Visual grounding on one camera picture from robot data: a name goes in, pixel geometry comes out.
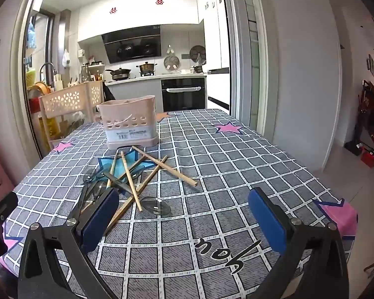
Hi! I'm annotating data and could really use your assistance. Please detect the black range hood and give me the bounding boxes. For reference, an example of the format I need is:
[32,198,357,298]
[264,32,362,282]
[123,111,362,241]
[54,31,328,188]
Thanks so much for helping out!
[101,25,162,64]

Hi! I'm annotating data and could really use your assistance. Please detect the grey checked star tablecloth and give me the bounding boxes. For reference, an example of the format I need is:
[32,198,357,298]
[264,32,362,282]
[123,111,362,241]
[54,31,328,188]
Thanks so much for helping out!
[0,109,359,299]

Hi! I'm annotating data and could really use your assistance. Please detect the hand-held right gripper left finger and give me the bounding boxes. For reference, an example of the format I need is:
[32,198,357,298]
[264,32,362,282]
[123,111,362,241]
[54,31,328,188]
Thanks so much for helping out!
[17,187,120,299]

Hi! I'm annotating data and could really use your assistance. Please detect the brass cooking pot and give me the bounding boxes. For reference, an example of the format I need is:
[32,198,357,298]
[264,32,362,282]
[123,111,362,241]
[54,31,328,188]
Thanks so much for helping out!
[136,62,158,77]

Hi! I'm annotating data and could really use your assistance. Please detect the kitchen faucet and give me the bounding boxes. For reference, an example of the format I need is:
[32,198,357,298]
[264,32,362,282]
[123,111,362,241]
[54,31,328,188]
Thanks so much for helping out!
[39,63,58,84]

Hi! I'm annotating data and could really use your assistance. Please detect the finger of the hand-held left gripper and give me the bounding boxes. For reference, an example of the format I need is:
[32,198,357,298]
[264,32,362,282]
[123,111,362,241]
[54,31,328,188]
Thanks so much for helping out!
[0,191,19,225]

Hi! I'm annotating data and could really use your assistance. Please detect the small round steamer rack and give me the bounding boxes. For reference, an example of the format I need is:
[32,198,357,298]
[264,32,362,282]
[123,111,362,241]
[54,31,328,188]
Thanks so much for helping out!
[164,55,181,70]

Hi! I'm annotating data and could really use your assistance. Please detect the large round steamer rack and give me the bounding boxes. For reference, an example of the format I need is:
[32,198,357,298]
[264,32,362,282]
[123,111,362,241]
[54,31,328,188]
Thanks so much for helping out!
[189,45,206,63]

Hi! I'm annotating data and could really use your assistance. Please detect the black built-in oven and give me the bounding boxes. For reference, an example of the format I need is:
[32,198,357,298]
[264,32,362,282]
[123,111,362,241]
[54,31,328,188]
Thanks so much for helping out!
[161,78,206,113]

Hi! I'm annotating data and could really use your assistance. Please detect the beige flower-cutout storage cart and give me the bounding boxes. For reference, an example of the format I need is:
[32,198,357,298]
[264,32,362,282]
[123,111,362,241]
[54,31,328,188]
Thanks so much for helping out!
[39,81,105,151]

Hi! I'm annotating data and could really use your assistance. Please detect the white refrigerator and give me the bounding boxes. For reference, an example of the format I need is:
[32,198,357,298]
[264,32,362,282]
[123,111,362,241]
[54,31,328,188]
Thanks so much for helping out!
[197,0,231,110]

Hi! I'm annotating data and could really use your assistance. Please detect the white upper kitchen cabinets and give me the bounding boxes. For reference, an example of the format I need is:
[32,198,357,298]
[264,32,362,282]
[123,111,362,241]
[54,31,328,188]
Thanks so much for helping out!
[78,0,204,42]

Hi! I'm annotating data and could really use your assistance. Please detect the pink plastic utensil holder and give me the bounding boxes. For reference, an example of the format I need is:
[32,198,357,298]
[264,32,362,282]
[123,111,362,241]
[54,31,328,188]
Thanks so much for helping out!
[96,95,160,150]

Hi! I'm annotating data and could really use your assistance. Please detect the red box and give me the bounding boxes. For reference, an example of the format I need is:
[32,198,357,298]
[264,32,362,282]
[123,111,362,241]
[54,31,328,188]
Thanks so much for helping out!
[360,149,374,169]

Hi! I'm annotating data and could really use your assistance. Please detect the yellow plastic basket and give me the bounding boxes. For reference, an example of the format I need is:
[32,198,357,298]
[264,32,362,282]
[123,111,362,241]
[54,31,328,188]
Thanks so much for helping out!
[25,70,39,88]

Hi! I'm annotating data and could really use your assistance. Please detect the orange plastic basin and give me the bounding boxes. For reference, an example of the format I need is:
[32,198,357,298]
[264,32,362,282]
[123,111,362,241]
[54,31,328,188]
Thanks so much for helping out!
[31,81,52,95]

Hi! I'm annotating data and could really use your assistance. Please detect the black wok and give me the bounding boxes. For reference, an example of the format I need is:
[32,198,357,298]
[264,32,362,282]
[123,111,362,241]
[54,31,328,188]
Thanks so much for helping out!
[105,68,132,81]

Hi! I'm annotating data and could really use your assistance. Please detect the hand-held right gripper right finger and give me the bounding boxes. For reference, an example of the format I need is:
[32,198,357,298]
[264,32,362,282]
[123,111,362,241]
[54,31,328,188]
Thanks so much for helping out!
[248,187,354,299]

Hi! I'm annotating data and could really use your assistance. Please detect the hanging black cloth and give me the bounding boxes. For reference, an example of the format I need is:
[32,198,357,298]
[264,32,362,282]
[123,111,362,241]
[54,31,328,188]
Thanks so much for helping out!
[103,82,116,100]

